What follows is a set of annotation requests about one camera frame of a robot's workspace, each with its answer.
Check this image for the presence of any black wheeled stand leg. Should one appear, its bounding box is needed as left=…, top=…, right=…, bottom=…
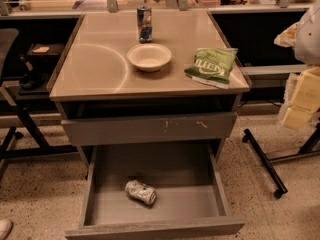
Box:
left=242, top=129, right=288, bottom=199

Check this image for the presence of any grey drawer cabinet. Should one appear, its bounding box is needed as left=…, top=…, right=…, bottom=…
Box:
left=50, top=9, right=249, bottom=159

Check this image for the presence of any grey upper drawer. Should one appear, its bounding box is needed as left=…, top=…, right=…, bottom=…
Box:
left=62, top=112, right=237, bottom=146

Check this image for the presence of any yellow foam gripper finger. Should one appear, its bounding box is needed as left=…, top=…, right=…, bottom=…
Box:
left=281, top=107, right=312, bottom=129
left=290, top=66, right=320, bottom=112

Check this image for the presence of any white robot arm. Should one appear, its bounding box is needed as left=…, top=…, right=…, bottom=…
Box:
left=274, top=0, right=320, bottom=129

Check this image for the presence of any green chip bag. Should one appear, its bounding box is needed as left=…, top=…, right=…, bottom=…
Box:
left=184, top=48, right=238, bottom=89

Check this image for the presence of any crushed silver can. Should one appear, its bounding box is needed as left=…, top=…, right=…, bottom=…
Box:
left=125, top=180, right=157, bottom=205

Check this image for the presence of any open grey lower drawer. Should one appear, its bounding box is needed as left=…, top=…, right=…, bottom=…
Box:
left=65, top=142, right=244, bottom=240

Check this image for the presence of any white shoe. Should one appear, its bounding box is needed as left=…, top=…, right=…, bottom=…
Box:
left=0, top=218, right=13, bottom=240

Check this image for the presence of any white paper bowl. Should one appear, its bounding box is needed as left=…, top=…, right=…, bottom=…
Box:
left=127, top=43, right=172, bottom=72

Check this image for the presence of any upright blue silver can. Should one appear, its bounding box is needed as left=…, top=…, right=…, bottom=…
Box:
left=137, top=5, right=152, bottom=43

